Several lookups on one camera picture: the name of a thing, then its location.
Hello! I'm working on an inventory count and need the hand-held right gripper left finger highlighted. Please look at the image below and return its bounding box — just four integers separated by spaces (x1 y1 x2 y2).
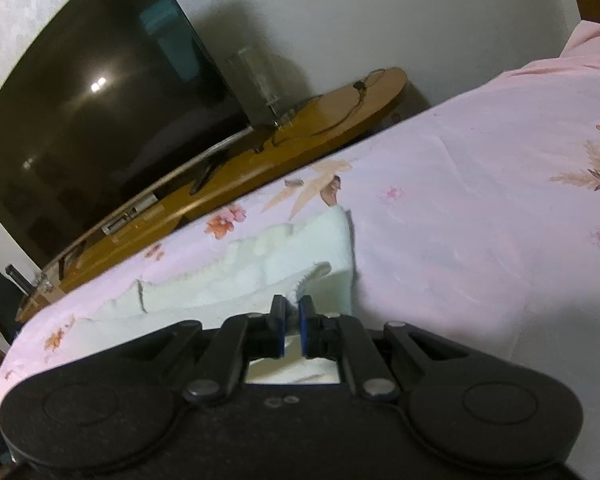
124 295 287 406

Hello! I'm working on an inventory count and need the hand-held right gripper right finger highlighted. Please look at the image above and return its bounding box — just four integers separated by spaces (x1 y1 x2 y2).
298 295 476 404

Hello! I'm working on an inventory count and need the white towel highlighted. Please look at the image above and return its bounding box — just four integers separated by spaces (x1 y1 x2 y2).
87 206 356 386

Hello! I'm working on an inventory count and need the small silver device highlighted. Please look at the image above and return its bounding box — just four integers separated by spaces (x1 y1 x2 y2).
101 214 132 235

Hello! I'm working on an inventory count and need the pink floral bedsheet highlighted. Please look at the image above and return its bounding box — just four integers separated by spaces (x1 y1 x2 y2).
0 20 600 480

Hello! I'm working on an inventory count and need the wooden television stand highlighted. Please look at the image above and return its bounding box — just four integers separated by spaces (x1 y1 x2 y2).
15 66 410 323

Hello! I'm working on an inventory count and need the clear plastic container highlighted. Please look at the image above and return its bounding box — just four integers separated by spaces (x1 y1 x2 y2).
225 45 302 127

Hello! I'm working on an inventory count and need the black remote control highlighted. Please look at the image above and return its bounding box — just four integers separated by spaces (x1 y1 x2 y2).
5 264 32 292

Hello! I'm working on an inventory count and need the black flat-screen television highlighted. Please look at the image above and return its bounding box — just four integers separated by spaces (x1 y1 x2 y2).
0 0 254 269

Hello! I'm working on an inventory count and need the black cable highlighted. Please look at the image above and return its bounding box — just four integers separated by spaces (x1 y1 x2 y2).
254 67 387 154

